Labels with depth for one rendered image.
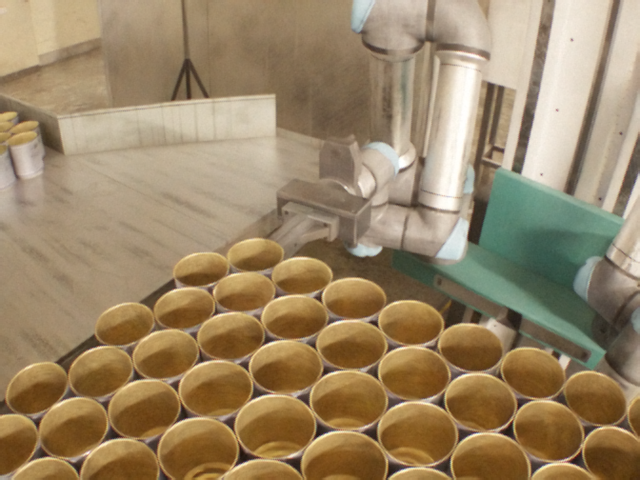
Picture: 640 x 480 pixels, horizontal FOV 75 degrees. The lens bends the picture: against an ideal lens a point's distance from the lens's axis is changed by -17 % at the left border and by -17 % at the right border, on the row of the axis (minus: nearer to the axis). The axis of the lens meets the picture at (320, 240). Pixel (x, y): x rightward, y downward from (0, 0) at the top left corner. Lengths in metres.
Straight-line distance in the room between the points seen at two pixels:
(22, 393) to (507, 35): 2.25
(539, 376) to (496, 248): 0.73
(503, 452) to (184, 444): 0.28
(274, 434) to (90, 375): 0.20
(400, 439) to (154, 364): 0.27
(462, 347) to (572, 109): 0.73
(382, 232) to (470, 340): 0.36
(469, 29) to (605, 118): 0.43
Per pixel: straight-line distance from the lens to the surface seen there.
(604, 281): 0.83
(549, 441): 0.52
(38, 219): 0.92
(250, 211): 0.82
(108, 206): 0.90
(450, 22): 0.84
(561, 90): 1.15
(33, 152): 1.08
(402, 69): 0.92
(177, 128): 1.08
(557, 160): 1.19
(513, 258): 1.23
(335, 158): 0.72
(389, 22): 0.85
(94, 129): 1.11
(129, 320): 0.58
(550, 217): 1.15
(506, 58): 2.40
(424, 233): 0.84
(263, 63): 2.72
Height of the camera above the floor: 1.51
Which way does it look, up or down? 35 degrees down
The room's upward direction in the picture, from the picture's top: 2 degrees clockwise
